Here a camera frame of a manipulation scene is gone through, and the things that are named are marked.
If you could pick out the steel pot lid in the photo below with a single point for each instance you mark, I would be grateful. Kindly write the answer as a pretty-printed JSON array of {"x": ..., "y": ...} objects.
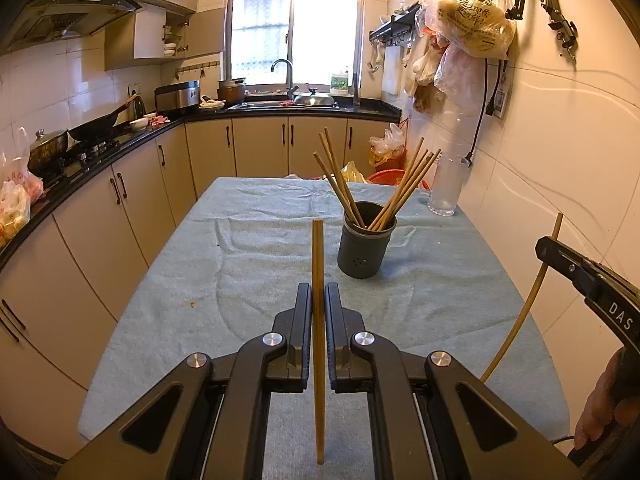
[{"x": 313, "y": 99}]

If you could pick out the red plastic basket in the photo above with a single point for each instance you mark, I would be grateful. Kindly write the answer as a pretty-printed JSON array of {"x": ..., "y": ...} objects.
[{"x": 395, "y": 177}]

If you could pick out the plastic bag of food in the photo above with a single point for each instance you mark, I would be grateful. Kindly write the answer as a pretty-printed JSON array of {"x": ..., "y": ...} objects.
[{"x": 15, "y": 200}]

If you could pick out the slim bamboo chopstick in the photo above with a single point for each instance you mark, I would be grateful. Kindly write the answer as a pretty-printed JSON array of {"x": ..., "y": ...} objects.
[
  {"x": 525, "y": 305},
  {"x": 318, "y": 260}
]

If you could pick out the steel cooking pot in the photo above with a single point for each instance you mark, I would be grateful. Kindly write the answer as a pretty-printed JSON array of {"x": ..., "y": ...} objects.
[{"x": 47, "y": 150}]

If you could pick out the stacked bowls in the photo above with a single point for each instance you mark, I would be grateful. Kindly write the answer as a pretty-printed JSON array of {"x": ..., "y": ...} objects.
[{"x": 170, "y": 50}]

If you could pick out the kitchen window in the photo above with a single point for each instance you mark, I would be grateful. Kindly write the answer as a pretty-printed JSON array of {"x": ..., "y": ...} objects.
[{"x": 295, "y": 25}]

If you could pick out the white bowl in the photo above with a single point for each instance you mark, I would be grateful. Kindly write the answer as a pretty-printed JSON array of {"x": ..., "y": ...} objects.
[{"x": 139, "y": 124}]

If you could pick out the steel sink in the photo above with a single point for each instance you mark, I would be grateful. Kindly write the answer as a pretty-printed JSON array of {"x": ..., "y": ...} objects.
[{"x": 260, "y": 105}]

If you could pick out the hanging plastic bags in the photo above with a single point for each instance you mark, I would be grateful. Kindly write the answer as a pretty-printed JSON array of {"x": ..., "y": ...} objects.
[{"x": 450, "y": 75}]

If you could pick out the beige lower cabinets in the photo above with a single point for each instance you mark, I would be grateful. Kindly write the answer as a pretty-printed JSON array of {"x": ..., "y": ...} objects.
[{"x": 260, "y": 150}]

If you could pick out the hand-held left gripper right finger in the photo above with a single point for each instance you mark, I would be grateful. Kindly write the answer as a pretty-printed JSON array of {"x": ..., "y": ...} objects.
[{"x": 331, "y": 340}]

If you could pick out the gas stove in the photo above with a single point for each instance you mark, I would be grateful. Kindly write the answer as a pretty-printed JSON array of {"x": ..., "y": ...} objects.
[{"x": 85, "y": 155}]

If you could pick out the clear glass mug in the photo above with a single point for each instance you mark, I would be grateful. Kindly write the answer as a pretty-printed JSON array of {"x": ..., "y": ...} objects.
[{"x": 447, "y": 185}]

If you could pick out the dark grey chopstick holder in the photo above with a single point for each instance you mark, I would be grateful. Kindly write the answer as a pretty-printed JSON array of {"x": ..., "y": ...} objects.
[{"x": 362, "y": 255}]

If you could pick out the chrome faucet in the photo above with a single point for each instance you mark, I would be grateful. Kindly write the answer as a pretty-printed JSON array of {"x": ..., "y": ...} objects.
[{"x": 289, "y": 72}]

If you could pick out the metal clamp tool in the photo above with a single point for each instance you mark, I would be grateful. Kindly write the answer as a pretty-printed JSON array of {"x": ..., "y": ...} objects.
[{"x": 557, "y": 20}]

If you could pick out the brown clay pot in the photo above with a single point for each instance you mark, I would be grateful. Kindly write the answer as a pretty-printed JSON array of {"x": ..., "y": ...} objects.
[{"x": 231, "y": 92}]

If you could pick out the green white carton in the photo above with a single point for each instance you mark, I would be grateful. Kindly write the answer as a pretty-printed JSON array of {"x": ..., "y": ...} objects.
[{"x": 339, "y": 81}]

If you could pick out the steel kettle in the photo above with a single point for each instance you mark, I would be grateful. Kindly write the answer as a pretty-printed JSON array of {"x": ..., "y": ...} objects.
[{"x": 137, "y": 107}]

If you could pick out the white plate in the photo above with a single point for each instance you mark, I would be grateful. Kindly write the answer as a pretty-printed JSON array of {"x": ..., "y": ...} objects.
[{"x": 212, "y": 105}]

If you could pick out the pink rag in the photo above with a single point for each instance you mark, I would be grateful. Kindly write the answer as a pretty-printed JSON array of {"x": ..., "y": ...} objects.
[{"x": 160, "y": 121}]

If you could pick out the black wok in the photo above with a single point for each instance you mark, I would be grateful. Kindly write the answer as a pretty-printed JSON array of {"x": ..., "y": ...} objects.
[{"x": 95, "y": 127}]

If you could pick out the plastic bag of bread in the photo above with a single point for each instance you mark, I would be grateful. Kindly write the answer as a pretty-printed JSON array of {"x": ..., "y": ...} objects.
[{"x": 475, "y": 20}]

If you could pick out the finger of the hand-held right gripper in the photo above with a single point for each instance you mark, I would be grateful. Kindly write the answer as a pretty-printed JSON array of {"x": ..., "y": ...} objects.
[{"x": 600, "y": 295}]

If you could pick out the range hood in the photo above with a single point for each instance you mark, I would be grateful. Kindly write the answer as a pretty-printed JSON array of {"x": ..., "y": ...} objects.
[{"x": 75, "y": 10}]

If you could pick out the yellow plastic bag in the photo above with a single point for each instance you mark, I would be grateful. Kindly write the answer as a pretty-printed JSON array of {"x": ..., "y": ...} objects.
[{"x": 352, "y": 172}]

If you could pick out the bin with plastic bag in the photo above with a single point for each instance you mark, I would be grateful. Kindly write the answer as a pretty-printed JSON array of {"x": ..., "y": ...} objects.
[{"x": 387, "y": 147}]

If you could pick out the white wall socket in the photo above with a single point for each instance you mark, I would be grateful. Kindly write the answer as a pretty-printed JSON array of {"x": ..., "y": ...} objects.
[{"x": 501, "y": 97}]

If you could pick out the blue-grey towel cloth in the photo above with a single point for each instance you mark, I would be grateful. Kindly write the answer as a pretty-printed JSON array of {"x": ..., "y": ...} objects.
[{"x": 225, "y": 270}]

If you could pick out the black wall shelf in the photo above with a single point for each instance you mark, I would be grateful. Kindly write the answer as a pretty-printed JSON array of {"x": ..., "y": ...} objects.
[{"x": 395, "y": 25}]

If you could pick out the silver countertop appliance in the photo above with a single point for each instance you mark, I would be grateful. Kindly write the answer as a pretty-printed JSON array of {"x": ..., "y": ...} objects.
[{"x": 177, "y": 97}]

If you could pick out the bunch of wooden chopsticks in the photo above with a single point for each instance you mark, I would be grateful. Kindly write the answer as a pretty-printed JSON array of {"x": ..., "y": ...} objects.
[{"x": 385, "y": 217}]

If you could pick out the person's right hand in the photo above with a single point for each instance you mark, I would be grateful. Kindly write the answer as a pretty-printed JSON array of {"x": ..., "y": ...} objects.
[{"x": 600, "y": 405}]

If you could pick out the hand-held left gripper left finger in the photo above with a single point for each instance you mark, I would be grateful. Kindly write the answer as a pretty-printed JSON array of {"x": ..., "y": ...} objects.
[{"x": 306, "y": 340}]

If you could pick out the black countertop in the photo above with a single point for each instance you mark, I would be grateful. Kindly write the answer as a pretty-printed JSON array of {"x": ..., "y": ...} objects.
[{"x": 370, "y": 112}]

